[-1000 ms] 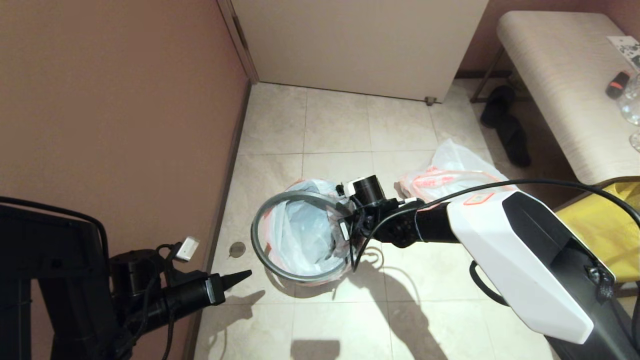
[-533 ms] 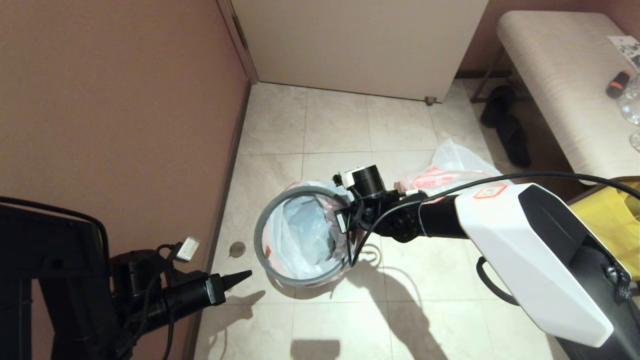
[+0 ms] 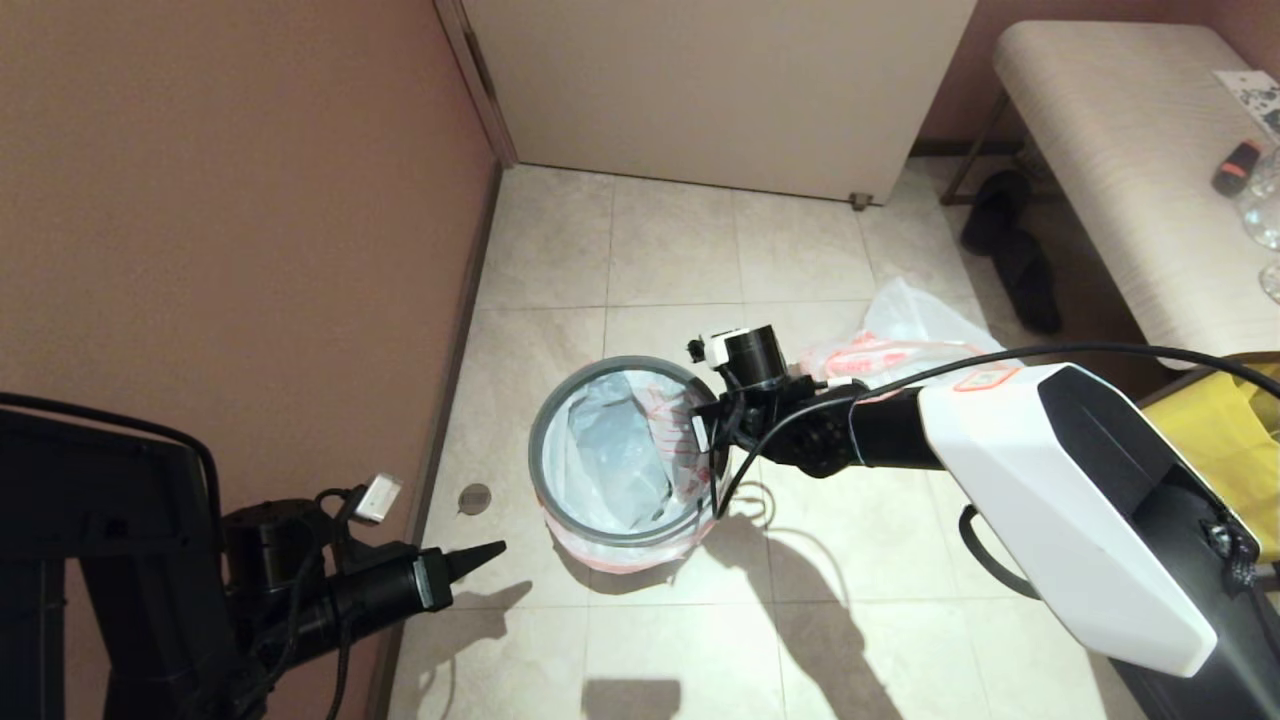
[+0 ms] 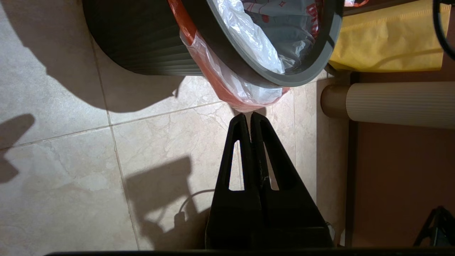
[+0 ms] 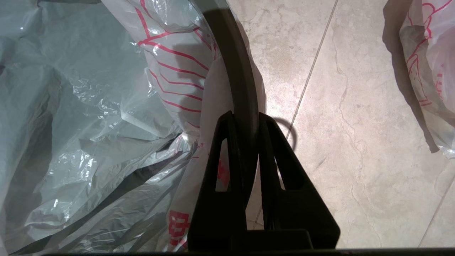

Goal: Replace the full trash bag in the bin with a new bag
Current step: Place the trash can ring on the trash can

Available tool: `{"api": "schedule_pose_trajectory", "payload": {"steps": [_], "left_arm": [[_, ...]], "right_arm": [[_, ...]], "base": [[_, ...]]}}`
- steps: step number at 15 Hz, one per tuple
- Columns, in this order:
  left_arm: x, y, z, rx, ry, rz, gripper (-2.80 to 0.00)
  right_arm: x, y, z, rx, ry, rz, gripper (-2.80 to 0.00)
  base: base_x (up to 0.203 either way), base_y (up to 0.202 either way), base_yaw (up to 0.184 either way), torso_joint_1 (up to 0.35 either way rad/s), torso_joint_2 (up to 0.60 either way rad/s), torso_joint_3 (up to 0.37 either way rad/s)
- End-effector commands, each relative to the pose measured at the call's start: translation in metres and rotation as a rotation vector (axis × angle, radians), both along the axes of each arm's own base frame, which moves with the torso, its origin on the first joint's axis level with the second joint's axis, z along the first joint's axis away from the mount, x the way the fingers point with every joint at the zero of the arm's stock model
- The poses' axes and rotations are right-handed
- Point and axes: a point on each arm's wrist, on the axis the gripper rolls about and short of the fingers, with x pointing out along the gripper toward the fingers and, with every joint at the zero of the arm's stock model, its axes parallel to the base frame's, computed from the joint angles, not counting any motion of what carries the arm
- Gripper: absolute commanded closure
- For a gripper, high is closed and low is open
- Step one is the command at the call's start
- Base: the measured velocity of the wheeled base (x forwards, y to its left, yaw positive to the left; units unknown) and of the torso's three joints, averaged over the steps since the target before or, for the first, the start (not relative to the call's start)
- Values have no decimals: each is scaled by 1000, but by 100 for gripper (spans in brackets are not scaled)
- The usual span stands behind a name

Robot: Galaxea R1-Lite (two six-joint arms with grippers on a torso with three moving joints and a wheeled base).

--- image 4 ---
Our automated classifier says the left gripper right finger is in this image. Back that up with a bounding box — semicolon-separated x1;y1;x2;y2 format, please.
250;112;334;248

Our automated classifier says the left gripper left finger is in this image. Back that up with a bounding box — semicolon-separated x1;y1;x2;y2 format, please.
205;113;265;248

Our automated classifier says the gray bin rim ring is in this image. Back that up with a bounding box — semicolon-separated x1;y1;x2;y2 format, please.
183;0;345;89

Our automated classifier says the yellow fabric bag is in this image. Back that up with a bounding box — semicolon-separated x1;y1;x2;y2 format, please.
328;0;452;73

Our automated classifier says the grey ribbed cushion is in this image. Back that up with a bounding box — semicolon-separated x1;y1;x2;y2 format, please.
321;82;455;129

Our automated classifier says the dark furniture frame post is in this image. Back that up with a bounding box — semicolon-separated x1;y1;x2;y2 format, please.
344;71;360;246

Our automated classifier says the black right elbow cable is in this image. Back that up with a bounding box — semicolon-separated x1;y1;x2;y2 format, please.
433;0;455;61

